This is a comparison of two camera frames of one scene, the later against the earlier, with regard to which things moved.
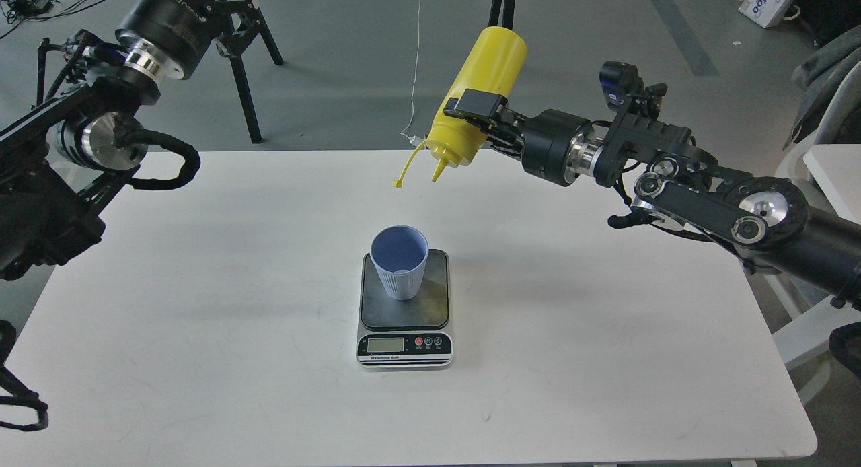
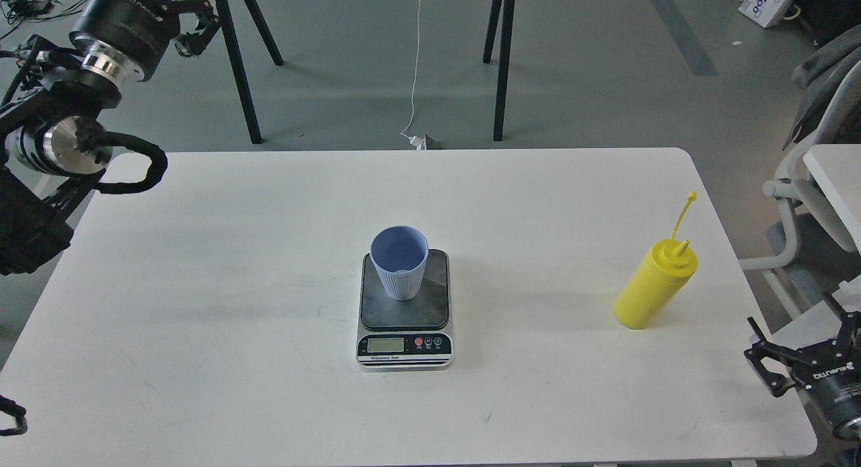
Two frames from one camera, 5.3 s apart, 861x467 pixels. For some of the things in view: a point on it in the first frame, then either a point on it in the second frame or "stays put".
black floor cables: [26, 1] stays put
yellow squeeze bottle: [494, 66] → [656, 280]
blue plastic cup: [401, 252] stays put
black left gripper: [174, 24] → [128, 28]
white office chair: [828, 85] stays put
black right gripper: [548, 137] → [827, 376]
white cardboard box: [766, 3] stays put
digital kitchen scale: [412, 334] stays put
